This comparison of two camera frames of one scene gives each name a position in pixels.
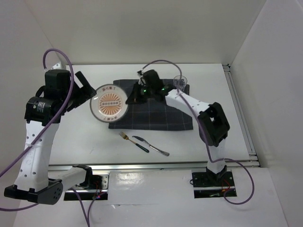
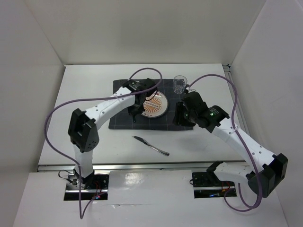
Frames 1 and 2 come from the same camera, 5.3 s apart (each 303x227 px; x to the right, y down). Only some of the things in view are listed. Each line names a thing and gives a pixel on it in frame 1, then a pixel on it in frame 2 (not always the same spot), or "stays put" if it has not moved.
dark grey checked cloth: [158, 115] stays put
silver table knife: [164, 153] stays put
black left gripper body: [80, 95] -> [138, 108]
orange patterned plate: [109, 104] -> [156, 107]
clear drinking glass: [180, 82] stays put
